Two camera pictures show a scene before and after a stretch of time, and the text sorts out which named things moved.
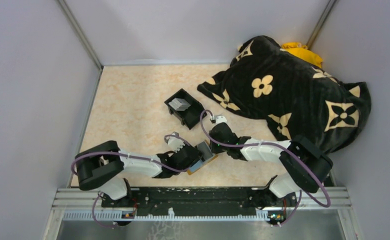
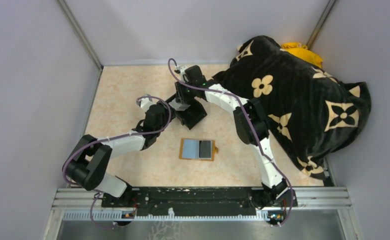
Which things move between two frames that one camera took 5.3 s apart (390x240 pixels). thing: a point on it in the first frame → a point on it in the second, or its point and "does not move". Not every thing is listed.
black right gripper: x=214 y=149 → x=180 y=97
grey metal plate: x=179 y=104 does not move
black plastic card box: x=186 y=107 does not move
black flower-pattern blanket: x=264 y=80 does not move
